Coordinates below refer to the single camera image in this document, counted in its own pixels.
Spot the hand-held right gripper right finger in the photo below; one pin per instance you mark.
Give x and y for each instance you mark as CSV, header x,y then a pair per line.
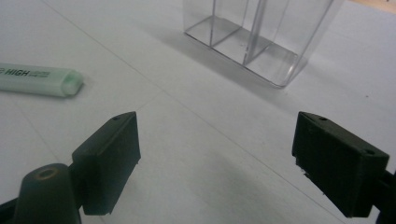
x,y
336,161

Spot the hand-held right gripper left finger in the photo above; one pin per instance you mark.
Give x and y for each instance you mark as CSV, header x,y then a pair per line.
x,y
106,161

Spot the pale green highlighter pen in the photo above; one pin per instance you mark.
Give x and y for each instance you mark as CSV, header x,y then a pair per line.
x,y
37,79

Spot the clear plastic divided organizer box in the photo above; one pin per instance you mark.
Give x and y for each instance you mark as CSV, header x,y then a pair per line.
x,y
249,40

